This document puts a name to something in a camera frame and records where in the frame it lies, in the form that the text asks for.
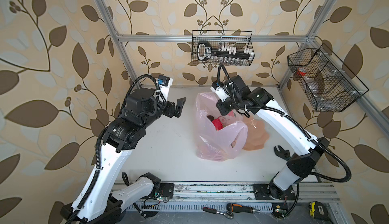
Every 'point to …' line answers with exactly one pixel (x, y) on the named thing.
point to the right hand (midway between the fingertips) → (217, 104)
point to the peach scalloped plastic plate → (257, 137)
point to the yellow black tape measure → (318, 211)
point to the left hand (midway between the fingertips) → (172, 92)
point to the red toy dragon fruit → (217, 124)
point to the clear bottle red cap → (302, 71)
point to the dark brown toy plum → (211, 117)
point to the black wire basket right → (328, 83)
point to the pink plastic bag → (212, 144)
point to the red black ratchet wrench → (229, 215)
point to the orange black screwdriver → (234, 207)
